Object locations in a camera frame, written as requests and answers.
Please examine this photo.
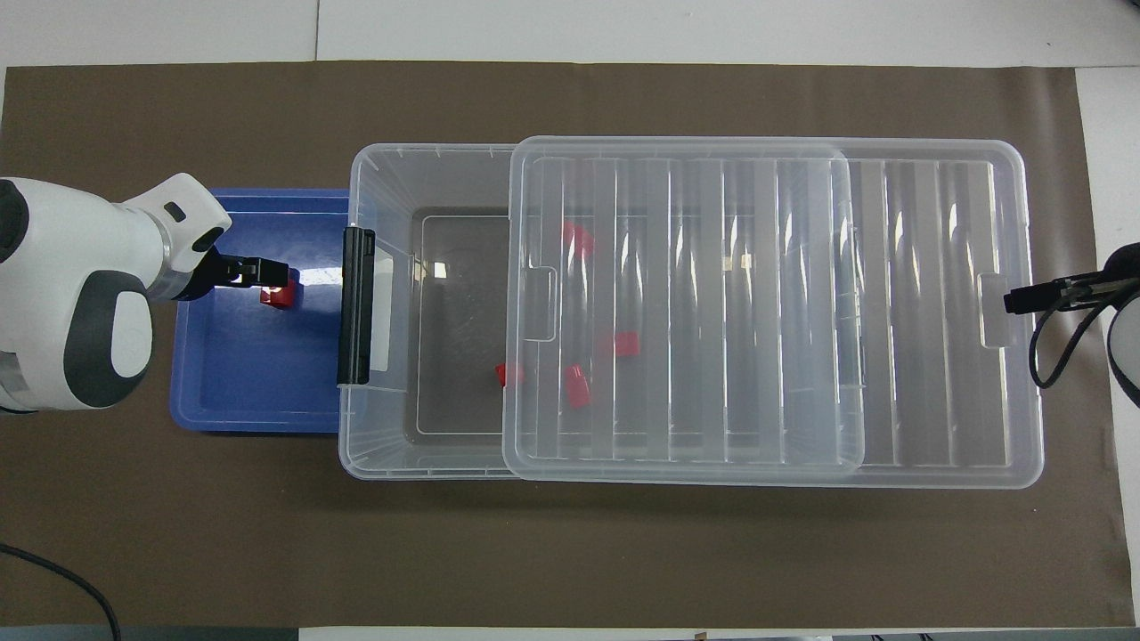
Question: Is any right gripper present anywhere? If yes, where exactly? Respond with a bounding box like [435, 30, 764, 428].
[1072, 241, 1140, 312]

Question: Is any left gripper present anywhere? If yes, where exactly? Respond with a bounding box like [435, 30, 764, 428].
[178, 247, 245, 303]

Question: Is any clear ribbed plastic lid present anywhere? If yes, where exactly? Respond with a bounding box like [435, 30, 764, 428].
[501, 135, 1044, 490]

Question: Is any clear plastic storage box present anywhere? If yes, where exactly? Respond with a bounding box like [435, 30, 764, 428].
[338, 142, 870, 483]

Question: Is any blue plastic tray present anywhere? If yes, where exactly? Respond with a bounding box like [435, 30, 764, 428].
[168, 187, 354, 435]

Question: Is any black cable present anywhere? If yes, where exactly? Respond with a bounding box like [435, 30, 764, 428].
[0, 542, 123, 641]
[1028, 283, 1116, 389]

